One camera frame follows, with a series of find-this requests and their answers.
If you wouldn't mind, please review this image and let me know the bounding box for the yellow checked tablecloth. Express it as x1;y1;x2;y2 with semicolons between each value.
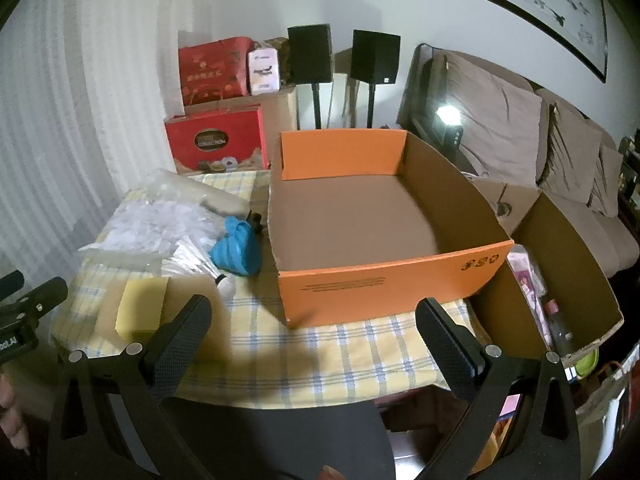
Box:
52;170;496;411

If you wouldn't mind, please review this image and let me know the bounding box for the medium brown cushion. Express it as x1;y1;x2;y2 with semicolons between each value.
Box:
537;102;604;206

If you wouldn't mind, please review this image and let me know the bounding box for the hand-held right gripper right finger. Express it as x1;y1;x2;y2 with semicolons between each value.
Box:
415;297;582;480

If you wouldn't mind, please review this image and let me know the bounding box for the pink packet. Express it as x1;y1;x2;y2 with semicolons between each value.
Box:
506;244;549;312

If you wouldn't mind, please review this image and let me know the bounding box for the orange cardboard box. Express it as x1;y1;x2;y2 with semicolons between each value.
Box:
267;127;516;330

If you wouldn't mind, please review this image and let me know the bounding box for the white feather shuttlecock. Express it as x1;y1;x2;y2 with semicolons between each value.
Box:
161;242;238;298

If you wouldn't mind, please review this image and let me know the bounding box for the yellow sponge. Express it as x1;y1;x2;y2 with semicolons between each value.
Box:
114;277;171;341

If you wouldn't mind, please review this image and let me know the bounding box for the white fluffy duster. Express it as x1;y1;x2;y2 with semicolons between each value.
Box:
77;195;226;271

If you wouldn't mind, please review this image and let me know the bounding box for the red gift box with handles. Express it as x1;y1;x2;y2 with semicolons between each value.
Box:
178;36;253;107

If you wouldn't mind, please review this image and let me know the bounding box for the green plastic item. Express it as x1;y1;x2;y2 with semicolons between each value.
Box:
564;347;601;382

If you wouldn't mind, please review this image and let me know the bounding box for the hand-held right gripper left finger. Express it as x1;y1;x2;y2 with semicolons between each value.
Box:
47;294;214;480

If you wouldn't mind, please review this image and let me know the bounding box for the small white box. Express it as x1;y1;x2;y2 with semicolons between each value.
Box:
247;47;281;96

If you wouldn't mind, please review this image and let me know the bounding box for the blue cloth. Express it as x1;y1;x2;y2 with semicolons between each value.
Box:
209;216;263;277

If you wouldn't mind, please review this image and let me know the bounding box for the person's left hand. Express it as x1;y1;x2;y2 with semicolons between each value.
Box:
0;389;32;457

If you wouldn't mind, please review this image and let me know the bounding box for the black speaker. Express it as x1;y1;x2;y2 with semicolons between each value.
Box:
350;29;401;83
287;24;334;85

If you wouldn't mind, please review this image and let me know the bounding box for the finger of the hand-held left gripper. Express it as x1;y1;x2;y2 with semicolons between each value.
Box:
0;270;26;302
0;277;69;326

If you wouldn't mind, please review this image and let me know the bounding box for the white curtain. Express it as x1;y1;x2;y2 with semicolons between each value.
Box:
0;0;182;281

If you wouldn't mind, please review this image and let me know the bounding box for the large brown cushion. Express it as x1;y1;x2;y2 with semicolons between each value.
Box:
442;52;549;187

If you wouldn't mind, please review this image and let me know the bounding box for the brown sofa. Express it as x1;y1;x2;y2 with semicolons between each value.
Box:
399;42;640;281

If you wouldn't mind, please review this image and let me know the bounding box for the clear plastic bag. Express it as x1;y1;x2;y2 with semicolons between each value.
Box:
142;169;251;217

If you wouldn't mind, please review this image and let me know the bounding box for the small brown cushion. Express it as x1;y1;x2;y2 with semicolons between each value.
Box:
589;144;626;219

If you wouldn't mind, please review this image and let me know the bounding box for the black device with bright light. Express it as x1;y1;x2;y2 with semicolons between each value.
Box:
432;102;467;152

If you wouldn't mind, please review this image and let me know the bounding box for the open brown cardboard box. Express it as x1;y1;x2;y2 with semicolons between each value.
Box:
470;175;626;361

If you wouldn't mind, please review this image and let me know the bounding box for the clear plastic bottle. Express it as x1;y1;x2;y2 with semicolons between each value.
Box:
542;297;577;357

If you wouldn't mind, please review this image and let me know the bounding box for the red printed gift box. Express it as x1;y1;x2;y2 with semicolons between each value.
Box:
165;105;271;175

